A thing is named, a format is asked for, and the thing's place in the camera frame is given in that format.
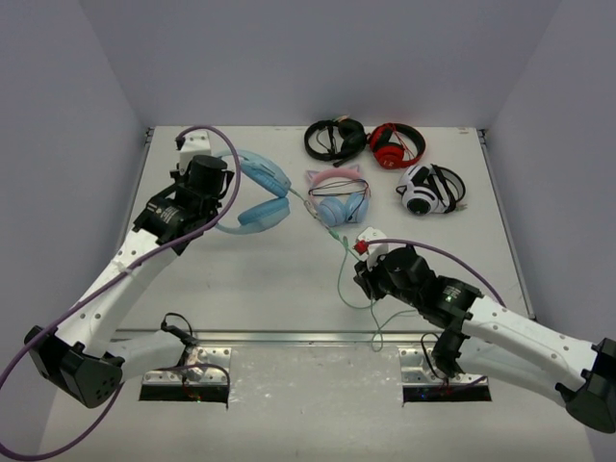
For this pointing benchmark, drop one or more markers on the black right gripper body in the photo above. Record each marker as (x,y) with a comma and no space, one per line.
(376,282)

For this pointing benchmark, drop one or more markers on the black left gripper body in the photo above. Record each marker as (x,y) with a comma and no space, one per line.
(222,174)

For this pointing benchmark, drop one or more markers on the light blue headphones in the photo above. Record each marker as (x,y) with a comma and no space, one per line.
(271,185)

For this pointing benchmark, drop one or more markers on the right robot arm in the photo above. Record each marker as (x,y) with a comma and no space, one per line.
(479,335)

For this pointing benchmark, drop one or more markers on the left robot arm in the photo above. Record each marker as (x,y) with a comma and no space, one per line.
(79,355)

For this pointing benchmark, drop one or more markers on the pink blue cat-ear headphones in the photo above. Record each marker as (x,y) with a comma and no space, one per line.
(339,195)

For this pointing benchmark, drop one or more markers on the white black headphones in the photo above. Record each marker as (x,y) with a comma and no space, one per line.
(431,190)

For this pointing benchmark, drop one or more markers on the red headphones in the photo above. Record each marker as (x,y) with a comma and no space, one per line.
(396,145)

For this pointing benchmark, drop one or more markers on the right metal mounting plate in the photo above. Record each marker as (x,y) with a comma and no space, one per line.
(417,370)

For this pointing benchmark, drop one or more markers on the metal mounting plate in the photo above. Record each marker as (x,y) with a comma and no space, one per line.
(205,365)
(417,370)

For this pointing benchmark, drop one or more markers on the black headset with microphone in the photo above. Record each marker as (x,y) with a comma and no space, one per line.
(335,141)

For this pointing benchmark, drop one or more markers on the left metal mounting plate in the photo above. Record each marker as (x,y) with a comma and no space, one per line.
(205,365)

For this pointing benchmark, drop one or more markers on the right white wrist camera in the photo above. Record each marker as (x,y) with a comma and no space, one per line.
(370,245)

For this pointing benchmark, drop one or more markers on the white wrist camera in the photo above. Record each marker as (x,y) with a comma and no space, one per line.
(196,142)
(370,245)

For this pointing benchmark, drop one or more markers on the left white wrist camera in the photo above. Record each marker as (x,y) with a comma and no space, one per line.
(196,142)

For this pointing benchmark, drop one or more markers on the aluminium table edge rail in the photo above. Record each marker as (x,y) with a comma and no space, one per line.
(310,337)

